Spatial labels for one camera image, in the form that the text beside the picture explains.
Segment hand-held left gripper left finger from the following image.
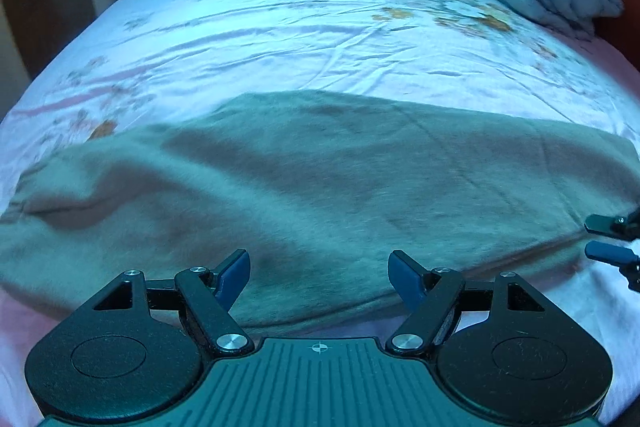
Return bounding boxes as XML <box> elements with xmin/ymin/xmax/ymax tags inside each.
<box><xmin>92</xmin><ymin>249</ymin><xmax>256</xmax><ymax>355</ymax></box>

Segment bed with floral sheet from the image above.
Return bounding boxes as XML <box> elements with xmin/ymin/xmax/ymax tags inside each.
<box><xmin>0</xmin><ymin>0</ymin><xmax>640</xmax><ymax>427</ymax></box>

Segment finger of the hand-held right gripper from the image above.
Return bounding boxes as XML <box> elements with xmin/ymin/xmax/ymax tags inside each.
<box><xmin>584</xmin><ymin>206</ymin><xmax>640</xmax><ymax>239</ymax></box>
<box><xmin>584</xmin><ymin>240</ymin><xmax>640</xmax><ymax>294</ymax></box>

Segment grey-green fleece pants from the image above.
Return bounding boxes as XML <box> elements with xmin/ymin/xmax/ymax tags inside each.
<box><xmin>0</xmin><ymin>89</ymin><xmax>640</xmax><ymax>329</ymax></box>

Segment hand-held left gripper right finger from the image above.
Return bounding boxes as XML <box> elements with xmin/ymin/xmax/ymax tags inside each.
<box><xmin>387</xmin><ymin>249</ymin><xmax>548</xmax><ymax>355</ymax></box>

